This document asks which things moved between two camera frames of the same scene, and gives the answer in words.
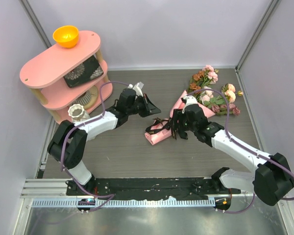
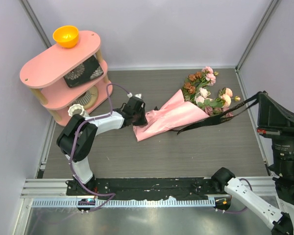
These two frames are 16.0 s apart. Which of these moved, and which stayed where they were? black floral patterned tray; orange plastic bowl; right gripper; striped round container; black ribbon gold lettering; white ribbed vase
Moved: black ribbon gold lettering; right gripper
Stayed: orange plastic bowl; striped round container; black floral patterned tray; white ribbed vase
